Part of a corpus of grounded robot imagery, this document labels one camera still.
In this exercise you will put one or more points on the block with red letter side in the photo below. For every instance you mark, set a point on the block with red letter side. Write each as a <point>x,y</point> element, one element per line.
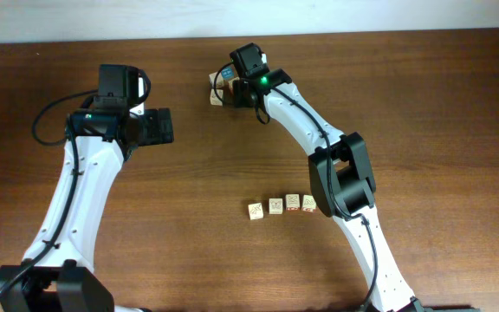
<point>308,203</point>

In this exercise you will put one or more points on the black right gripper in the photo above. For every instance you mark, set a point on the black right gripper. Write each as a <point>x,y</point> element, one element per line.
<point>238,88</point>

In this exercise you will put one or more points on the block with donkey picture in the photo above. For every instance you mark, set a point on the block with donkey picture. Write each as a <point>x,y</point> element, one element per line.
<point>216,80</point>

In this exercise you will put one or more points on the small blue block edge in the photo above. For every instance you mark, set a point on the small blue block edge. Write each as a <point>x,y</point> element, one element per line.
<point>216,97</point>

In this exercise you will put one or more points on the block with butterfly picture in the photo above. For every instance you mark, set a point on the block with butterfly picture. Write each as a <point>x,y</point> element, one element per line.
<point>275,206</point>

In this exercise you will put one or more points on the block with red I and fish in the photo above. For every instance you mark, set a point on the block with red I and fish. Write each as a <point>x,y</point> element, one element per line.
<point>292,202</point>

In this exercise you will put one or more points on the block with bird picture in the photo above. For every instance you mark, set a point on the block with bird picture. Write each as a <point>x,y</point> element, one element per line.
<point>255,211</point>

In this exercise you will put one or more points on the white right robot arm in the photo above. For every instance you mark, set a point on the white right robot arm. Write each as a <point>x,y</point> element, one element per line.
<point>341,182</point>

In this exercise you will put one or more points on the block with blue letter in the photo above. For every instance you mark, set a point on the block with blue letter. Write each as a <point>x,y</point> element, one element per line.
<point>228,73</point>

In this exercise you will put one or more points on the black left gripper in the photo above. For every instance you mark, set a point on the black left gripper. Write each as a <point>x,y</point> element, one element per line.
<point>160,129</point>

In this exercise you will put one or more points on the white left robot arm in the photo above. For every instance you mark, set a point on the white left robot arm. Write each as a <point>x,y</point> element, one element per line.
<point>57,270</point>

